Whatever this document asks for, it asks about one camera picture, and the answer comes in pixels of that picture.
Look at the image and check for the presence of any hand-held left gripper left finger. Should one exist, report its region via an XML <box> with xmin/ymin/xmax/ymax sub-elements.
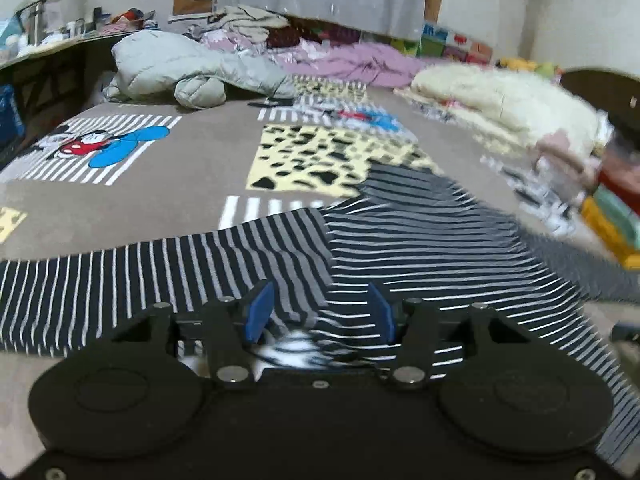
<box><xmin>107</xmin><ymin>280</ymin><xmax>276</xmax><ymax>392</ymax></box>

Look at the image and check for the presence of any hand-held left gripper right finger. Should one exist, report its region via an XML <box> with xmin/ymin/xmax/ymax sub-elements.
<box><xmin>367</xmin><ymin>282</ymin><xmax>532</xmax><ymax>392</ymax></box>

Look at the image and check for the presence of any black white striped shirt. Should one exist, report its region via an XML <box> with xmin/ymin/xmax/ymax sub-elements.
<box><xmin>0</xmin><ymin>162</ymin><xmax>640</xmax><ymax>467</ymax></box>

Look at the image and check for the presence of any beige clothes pile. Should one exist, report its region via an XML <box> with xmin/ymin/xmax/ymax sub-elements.
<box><xmin>204</xmin><ymin>4</ymin><xmax>292</xmax><ymax>44</ymax></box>

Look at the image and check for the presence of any cartoon mouse printed blanket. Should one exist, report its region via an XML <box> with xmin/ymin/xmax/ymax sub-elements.
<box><xmin>0</xmin><ymin>72</ymin><xmax>640</xmax><ymax>466</ymax></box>

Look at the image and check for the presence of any yellow folded garment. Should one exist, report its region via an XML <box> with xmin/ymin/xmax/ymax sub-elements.
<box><xmin>579</xmin><ymin>196</ymin><xmax>640</xmax><ymax>262</ymax></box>

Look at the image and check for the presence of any pink folded garment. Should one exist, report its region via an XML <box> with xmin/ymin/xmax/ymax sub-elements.
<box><xmin>536</xmin><ymin>129</ymin><xmax>602</xmax><ymax>177</ymax></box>

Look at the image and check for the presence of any cream fluffy blanket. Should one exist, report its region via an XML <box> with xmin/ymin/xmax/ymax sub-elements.
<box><xmin>395</xmin><ymin>64</ymin><xmax>617</xmax><ymax>162</ymax></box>

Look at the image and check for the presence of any purple quilt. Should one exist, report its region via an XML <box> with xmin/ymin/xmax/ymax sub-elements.
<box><xmin>200</xmin><ymin>29</ymin><xmax>453</xmax><ymax>89</ymax></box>

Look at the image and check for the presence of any teal folded garment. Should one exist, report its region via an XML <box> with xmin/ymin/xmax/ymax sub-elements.
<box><xmin>591</xmin><ymin>184</ymin><xmax>640</xmax><ymax>248</ymax></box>

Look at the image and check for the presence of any grey puffer jacket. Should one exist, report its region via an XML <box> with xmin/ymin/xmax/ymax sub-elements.
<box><xmin>104</xmin><ymin>29</ymin><xmax>299</xmax><ymax>111</ymax></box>

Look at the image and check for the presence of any red folded sweater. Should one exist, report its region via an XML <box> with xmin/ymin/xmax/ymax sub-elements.
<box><xmin>599</xmin><ymin>169</ymin><xmax>640</xmax><ymax>197</ymax></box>

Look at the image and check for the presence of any dark red cloth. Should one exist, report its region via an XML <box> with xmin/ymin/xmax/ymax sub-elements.
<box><xmin>266</xmin><ymin>16</ymin><xmax>362</xmax><ymax>49</ymax></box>

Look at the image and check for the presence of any colourful patterned board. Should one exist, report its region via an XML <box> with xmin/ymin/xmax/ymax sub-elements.
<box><xmin>390</xmin><ymin>21</ymin><xmax>494</xmax><ymax>65</ymax></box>

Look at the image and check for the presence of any yellow plush toy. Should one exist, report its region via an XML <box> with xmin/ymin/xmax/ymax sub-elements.
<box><xmin>496</xmin><ymin>56</ymin><xmax>559</xmax><ymax>79</ymax></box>

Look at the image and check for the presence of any wooden desk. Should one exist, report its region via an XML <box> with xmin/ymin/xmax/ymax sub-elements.
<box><xmin>0</xmin><ymin>34</ymin><xmax>123</xmax><ymax>161</ymax></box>

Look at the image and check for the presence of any blue bag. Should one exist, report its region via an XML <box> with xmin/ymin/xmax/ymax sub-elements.
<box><xmin>0</xmin><ymin>84</ymin><xmax>27</xmax><ymax>147</ymax></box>

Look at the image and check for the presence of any dark wooden headboard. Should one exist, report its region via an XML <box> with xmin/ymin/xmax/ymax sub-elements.
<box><xmin>559</xmin><ymin>66</ymin><xmax>640</xmax><ymax>147</ymax></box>

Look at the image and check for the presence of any cluttered side table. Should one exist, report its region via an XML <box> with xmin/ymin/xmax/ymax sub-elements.
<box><xmin>0</xmin><ymin>0</ymin><xmax>162</xmax><ymax>62</ymax></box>

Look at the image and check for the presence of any steel thermos bottle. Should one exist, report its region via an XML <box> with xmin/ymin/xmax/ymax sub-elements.
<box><xmin>27</xmin><ymin>1</ymin><xmax>47</xmax><ymax>47</ymax></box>

